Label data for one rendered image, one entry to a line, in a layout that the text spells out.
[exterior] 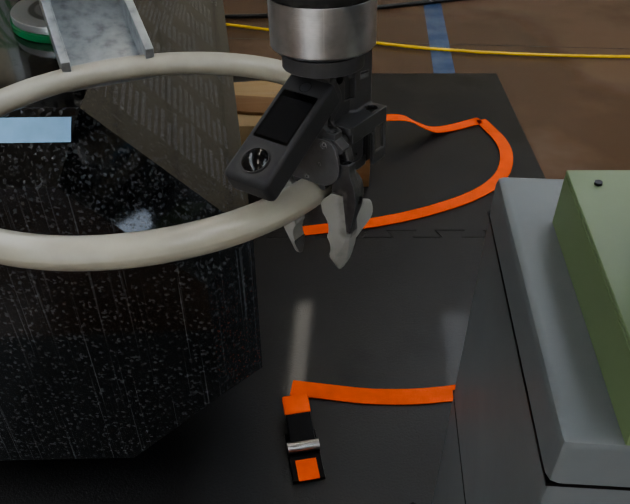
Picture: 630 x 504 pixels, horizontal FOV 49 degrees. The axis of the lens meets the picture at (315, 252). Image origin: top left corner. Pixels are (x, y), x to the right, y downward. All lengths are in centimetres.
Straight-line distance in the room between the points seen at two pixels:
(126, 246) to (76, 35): 56
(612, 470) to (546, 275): 21
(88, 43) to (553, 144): 200
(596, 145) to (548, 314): 211
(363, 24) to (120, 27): 59
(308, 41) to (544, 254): 37
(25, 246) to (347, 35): 31
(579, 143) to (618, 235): 208
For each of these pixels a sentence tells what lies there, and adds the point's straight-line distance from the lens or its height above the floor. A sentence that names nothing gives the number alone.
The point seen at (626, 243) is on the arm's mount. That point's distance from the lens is 71.
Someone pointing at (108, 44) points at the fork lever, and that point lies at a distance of 107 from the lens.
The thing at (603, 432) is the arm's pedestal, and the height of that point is 85.
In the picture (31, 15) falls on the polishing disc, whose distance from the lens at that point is 140.
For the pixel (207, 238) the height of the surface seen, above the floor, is 97.
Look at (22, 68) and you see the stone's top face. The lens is 126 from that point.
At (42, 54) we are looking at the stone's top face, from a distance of 130.
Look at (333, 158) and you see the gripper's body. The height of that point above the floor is 101.
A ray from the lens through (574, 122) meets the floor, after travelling 293.
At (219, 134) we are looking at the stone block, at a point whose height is 66.
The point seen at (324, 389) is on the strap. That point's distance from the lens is 169.
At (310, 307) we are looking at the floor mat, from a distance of 189.
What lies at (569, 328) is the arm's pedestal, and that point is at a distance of 71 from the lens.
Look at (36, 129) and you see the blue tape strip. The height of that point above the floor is 82.
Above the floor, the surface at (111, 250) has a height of 97.
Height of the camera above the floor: 133
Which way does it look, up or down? 40 degrees down
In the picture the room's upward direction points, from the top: straight up
